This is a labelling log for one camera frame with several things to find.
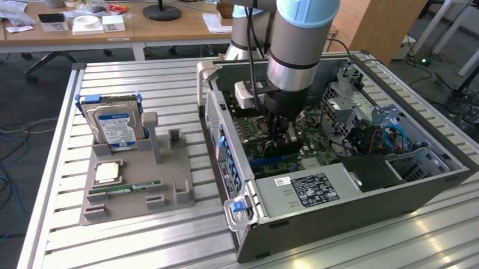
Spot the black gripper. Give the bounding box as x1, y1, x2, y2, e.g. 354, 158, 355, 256
262, 90, 311, 147

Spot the black graphics card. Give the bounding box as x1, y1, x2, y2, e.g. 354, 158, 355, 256
239, 123, 303, 163

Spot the CPU socket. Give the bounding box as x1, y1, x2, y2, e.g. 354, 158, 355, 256
254, 116, 273, 136

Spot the silver drive cage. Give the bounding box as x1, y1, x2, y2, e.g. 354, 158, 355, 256
321, 63, 407, 138

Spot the green motherboard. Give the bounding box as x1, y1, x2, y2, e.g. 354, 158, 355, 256
225, 91, 342, 178

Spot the blue expansion slot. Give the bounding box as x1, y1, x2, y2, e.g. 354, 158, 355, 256
250, 156, 286, 168

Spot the grey power supply unit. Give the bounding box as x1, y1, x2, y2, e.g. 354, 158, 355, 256
247, 164, 366, 218

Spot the white paper stack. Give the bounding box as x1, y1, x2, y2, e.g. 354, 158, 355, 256
202, 12, 234, 34

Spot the brown cardboard box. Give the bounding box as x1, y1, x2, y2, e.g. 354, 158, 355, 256
217, 2, 235, 19

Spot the wooden office desk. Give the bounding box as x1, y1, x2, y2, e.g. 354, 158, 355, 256
133, 0, 341, 61
0, 1, 137, 54

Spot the silver disk bay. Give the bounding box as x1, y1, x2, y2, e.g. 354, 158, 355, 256
385, 145, 453, 183

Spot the dark grey PC case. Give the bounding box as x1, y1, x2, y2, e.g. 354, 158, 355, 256
198, 50, 479, 264

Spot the black lamp base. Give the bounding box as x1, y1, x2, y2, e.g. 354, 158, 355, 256
143, 0, 183, 21

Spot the hard disk blue carrier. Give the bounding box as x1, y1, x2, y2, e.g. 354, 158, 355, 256
75, 91, 146, 154

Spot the green RAM stick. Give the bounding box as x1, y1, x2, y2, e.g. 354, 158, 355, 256
89, 180, 162, 196

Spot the silver CPU chip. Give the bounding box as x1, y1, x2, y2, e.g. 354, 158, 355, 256
94, 163, 122, 184

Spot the white square box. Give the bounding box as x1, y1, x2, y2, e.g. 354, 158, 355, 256
102, 15, 127, 33

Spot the grey parts rack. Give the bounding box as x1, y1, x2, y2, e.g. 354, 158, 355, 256
79, 111, 197, 227

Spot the white flat cardboard box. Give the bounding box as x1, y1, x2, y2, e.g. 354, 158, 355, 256
71, 21, 106, 36

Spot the white tape roll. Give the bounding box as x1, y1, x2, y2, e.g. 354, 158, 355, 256
74, 15, 99, 28

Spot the black office chair base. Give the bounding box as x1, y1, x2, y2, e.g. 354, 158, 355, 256
20, 50, 114, 84

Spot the white box black top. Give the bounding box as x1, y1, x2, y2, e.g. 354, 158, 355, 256
38, 13, 70, 32

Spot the clear plastic bag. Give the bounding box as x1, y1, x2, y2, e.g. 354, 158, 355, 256
0, 1, 36, 26

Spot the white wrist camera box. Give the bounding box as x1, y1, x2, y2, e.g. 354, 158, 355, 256
235, 81, 269, 110

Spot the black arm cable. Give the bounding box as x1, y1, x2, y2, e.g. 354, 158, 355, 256
245, 0, 261, 107

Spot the black power cable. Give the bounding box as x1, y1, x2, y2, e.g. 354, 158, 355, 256
326, 39, 353, 56

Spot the blue wire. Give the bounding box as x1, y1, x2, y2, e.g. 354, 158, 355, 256
383, 123, 413, 154

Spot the white table frame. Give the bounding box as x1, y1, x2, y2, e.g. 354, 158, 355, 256
410, 0, 479, 77

